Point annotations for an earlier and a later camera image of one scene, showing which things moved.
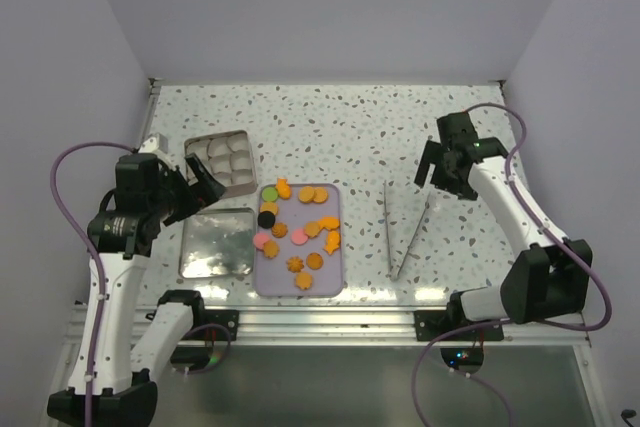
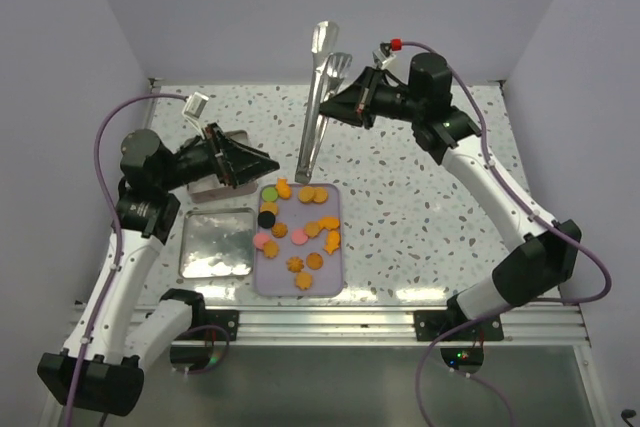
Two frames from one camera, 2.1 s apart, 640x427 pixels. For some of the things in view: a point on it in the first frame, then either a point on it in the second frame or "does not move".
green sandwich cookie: x=270 y=193 does not move
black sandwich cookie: x=266 y=219 does not move
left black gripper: x=207 y=187 to x=247 y=163
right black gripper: x=459 y=188 to x=356 y=104
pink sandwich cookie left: x=259 y=239 does not move
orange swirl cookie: x=279 y=230 does not move
